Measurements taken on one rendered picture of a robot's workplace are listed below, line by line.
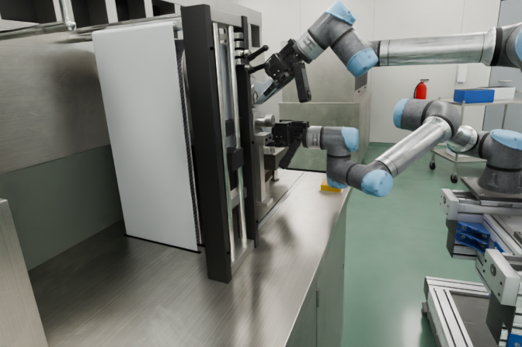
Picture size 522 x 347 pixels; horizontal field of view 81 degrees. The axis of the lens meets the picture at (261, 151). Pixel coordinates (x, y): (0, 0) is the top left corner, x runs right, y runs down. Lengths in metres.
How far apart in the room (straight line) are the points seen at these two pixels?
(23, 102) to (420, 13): 5.13
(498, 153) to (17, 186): 1.56
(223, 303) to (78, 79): 0.66
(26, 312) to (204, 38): 0.51
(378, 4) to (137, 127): 4.96
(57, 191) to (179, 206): 0.31
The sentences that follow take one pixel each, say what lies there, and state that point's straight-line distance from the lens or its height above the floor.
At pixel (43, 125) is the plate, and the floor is 1.23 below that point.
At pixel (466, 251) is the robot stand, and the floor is 0.54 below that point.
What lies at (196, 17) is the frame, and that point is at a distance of 0.57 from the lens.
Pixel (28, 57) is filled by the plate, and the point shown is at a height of 1.38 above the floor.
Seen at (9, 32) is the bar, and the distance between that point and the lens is 0.70.
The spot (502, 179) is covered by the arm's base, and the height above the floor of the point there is 0.87.
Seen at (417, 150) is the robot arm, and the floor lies 1.08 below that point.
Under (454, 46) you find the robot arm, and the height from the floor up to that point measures 1.37.
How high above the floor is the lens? 1.33
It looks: 15 degrees down
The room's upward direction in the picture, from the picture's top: 3 degrees counter-clockwise
